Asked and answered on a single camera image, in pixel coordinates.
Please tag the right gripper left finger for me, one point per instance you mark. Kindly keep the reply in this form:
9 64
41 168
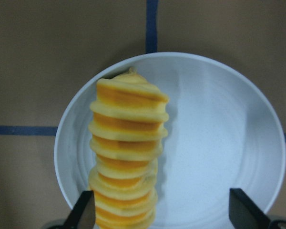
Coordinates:
82 216

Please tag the blue plate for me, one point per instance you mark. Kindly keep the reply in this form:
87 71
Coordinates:
222 133

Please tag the striped bread loaf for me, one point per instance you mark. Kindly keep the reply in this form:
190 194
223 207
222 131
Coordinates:
127 130

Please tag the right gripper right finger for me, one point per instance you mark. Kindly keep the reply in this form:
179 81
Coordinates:
245 214

